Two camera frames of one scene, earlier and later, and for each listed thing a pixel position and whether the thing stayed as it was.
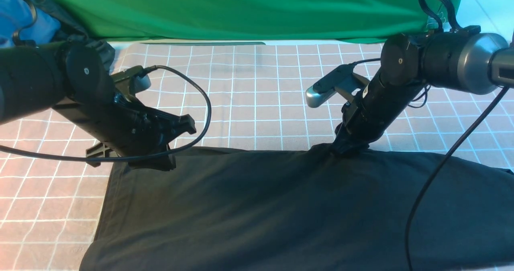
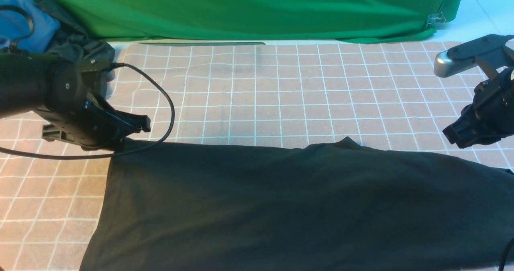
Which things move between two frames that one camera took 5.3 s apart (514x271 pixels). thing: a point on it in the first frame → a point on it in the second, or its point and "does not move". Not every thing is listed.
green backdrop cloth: (279, 12) does not move
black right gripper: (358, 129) → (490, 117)
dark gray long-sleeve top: (304, 208) does not move
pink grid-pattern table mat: (242, 95) does not move
